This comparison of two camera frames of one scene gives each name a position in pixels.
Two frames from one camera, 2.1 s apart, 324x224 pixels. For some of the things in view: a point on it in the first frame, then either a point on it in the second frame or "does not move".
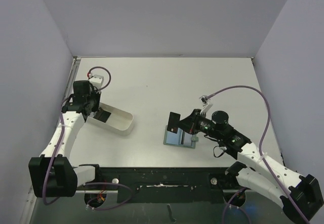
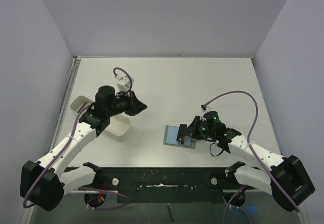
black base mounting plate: [165, 184] does not move
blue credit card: [173, 138] does not move
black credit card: [173, 122] → [181, 132]
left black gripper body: [94, 99] → [122, 104]
